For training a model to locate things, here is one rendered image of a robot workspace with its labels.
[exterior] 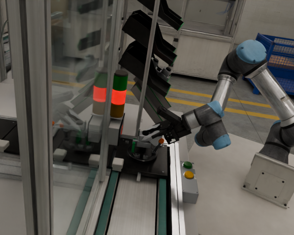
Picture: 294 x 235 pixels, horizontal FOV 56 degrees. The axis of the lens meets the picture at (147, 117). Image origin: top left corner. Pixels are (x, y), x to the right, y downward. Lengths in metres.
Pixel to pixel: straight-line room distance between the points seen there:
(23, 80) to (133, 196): 0.90
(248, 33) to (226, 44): 4.80
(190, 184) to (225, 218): 0.20
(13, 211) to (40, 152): 0.85
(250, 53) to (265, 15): 8.89
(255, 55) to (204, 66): 4.13
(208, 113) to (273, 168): 0.41
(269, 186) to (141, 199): 0.61
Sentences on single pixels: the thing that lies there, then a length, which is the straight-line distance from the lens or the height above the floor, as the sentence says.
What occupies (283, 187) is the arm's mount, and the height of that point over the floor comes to 0.96.
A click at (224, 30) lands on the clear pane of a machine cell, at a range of 5.28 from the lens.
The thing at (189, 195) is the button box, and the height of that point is 0.94.
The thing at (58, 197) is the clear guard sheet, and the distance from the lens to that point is 0.51.
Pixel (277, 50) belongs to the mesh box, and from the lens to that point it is 5.39.
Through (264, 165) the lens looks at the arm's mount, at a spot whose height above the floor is 1.03.
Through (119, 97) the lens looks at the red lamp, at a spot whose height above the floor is 1.34.
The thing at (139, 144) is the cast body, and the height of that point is 1.04.
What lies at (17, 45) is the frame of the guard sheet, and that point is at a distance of 0.30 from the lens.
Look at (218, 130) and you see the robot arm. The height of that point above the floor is 1.20.
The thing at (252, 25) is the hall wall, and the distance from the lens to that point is 10.09.
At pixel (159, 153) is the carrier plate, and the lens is 1.31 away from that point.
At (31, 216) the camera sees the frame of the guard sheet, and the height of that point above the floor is 1.40.
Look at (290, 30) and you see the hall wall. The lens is 10.51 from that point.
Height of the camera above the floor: 1.72
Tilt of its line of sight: 28 degrees down
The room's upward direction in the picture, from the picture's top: 10 degrees clockwise
